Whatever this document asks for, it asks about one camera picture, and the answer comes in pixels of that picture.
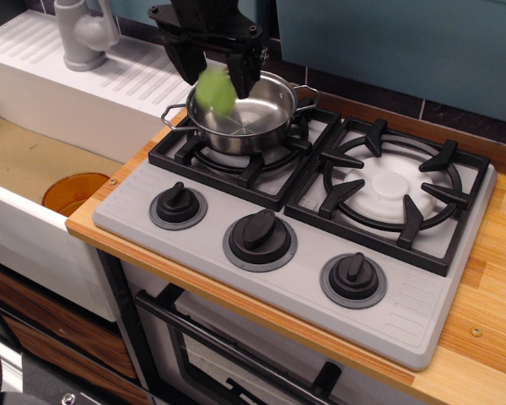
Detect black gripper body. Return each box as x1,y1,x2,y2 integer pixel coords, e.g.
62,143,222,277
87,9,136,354
148,1,268,63

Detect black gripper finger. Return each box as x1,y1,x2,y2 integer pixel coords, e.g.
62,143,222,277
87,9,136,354
163,34,207,84
226,53,262,100

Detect green toy cauliflower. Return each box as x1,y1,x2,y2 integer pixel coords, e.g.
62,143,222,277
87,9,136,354
195,67,238,118

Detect stainless steel pot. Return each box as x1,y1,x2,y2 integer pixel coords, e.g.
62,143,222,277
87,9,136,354
161,71,321,156

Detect black left stove knob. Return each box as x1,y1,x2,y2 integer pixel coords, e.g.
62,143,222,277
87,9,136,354
148,181,207,231

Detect black stove knob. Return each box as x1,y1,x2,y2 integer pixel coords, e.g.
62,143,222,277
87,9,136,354
148,181,207,231
223,209,298,273
320,252,388,310

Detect black middle stove knob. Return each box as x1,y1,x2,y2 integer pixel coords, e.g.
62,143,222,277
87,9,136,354
223,209,298,273

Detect black right stove knob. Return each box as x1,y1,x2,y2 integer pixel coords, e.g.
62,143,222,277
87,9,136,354
320,252,388,310

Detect grey toy stove top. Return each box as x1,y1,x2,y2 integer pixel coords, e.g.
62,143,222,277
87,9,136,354
91,82,498,372

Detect grey toy faucet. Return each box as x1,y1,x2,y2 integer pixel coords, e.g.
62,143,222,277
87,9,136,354
54,0,120,72

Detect black left burner grate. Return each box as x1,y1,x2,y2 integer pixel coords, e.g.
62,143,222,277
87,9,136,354
148,98,342,211

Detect black burner grate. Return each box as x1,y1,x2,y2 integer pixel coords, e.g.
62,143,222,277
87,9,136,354
285,117,497,276
148,98,342,211

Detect white toy sink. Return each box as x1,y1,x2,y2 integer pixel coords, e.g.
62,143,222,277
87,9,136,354
0,11,190,321

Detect orange plastic plate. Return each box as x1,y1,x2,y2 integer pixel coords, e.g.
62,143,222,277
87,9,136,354
42,172,110,217

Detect black right burner grate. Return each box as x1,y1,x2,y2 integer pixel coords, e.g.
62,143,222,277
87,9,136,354
285,117,497,276

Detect wooden drawer front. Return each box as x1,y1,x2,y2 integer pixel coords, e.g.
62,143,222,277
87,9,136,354
0,265,149,404

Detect black oven door handle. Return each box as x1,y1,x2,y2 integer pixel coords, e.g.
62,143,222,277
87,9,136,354
135,290,341,404

